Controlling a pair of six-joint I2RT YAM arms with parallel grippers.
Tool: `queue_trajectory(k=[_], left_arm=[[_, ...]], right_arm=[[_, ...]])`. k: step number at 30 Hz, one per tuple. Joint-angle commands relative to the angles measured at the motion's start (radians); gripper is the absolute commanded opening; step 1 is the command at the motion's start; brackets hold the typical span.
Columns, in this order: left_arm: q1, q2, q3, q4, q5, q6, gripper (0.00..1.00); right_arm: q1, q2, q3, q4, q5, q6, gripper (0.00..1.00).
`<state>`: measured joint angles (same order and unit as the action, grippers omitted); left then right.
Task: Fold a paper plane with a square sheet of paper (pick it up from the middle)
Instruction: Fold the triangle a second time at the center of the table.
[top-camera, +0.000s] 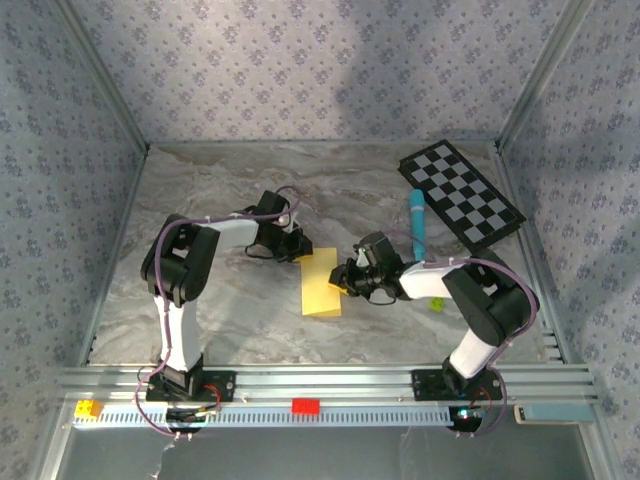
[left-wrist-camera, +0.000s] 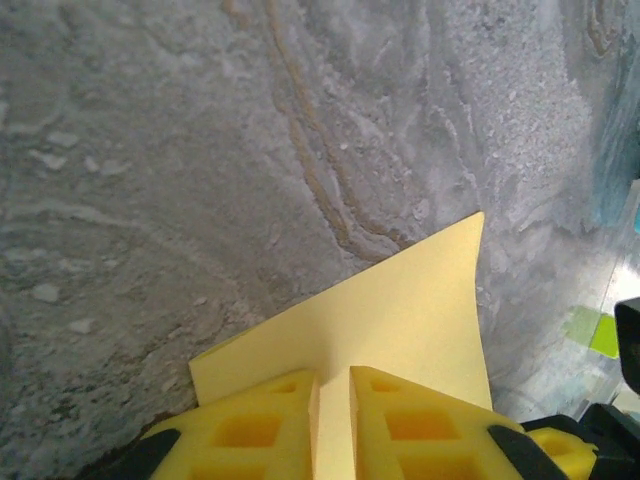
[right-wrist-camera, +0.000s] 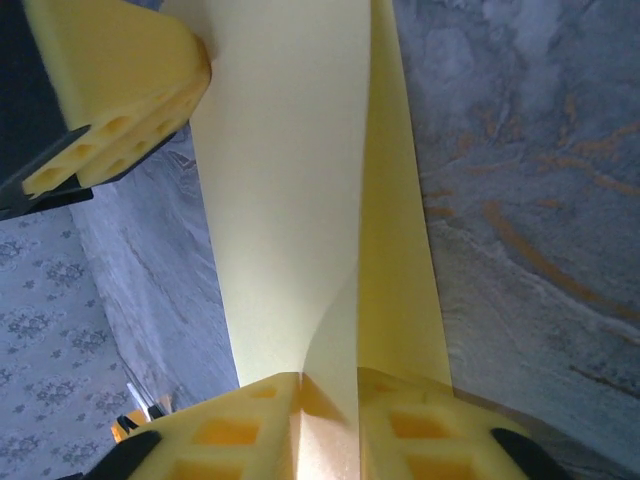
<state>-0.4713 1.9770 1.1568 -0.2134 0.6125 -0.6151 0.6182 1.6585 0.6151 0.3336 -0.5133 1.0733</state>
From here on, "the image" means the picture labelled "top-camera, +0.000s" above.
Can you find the aluminium frame bar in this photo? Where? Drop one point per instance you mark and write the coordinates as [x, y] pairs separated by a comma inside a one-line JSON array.
[[131, 200], [533, 260], [325, 144]]

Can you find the black and white checkerboard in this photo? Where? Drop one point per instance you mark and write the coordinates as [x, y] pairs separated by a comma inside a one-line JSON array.
[[460, 195]]

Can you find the yellow toy block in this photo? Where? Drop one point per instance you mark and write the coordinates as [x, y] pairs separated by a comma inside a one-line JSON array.
[[87, 409]]

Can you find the teal cylindrical pen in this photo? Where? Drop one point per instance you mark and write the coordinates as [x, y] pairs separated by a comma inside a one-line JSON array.
[[417, 220]]

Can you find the beige and blue device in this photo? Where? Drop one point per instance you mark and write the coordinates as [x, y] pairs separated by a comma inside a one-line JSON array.
[[555, 413]]

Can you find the aluminium mounting rail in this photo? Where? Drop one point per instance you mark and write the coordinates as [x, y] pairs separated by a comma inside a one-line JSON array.
[[325, 382]]

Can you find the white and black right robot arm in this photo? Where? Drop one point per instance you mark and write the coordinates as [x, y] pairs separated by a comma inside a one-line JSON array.
[[490, 300]]

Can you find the yellow-green die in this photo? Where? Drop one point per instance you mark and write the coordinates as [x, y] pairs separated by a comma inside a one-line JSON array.
[[437, 304]]

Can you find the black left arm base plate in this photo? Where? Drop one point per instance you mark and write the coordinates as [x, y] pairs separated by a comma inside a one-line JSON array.
[[225, 385]]

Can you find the yellow cloth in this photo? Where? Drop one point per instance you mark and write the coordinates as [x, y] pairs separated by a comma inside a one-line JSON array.
[[320, 297]]

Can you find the aluminium frame post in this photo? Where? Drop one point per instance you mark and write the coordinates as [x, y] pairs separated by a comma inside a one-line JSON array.
[[540, 75]]

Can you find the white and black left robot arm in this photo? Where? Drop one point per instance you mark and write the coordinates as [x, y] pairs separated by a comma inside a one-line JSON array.
[[180, 260]]

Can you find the red block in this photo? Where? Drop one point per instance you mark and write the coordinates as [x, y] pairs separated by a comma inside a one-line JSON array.
[[306, 406]]

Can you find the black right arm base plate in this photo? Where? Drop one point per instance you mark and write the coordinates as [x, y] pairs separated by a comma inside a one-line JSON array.
[[425, 385]]

